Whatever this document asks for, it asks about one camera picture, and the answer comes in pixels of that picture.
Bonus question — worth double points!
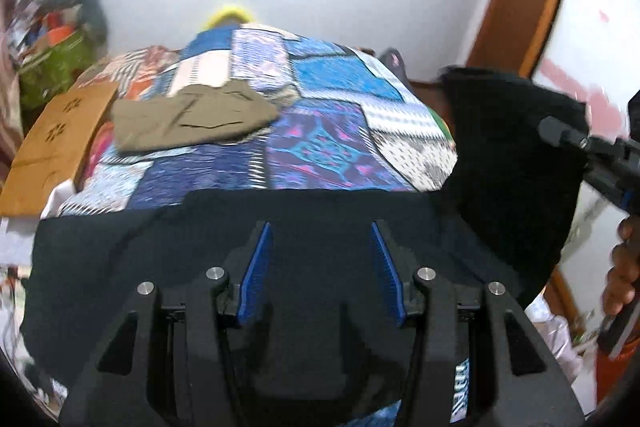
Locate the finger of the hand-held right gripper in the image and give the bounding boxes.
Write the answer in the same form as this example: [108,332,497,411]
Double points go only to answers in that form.
[538,115,594,151]

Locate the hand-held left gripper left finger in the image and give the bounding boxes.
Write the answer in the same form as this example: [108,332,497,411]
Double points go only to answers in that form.
[59,222,276,427]

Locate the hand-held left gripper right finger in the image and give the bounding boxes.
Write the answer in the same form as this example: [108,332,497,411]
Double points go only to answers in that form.
[370,221,587,427]

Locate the black pants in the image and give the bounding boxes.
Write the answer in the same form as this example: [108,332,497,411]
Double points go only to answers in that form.
[20,66,592,427]

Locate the olive green pants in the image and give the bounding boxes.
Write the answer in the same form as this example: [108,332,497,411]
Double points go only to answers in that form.
[110,80,280,154]

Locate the person's right hand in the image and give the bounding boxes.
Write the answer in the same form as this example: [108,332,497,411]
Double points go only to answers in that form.
[601,216,640,319]

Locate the blue patchwork blanket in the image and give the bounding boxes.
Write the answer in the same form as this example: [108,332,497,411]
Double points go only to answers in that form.
[57,22,459,220]

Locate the white plastic bag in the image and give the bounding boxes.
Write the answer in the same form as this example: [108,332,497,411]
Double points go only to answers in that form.
[524,294,587,380]

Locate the grey plastic bag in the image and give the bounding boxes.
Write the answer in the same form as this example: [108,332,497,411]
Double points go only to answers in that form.
[376,49,409,81]

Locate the orange cloth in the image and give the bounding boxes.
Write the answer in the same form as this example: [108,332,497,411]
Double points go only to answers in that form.
[594,344,640,415]

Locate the orange patterned blanket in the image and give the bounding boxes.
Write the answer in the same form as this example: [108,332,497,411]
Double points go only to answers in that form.
[74,45,182,104]

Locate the bamboo lap desk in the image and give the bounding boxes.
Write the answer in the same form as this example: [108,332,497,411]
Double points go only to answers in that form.
[0,82,119,220]

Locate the yellow foam tube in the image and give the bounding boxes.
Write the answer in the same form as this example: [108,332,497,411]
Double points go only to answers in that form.
[201,4,257,31]

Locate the green patterned storage bag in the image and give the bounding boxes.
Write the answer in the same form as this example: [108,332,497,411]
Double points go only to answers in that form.
[18,31,97,108]

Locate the orange cardboard box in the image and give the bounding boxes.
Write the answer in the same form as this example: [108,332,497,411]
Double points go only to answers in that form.
[39,26,76,46]

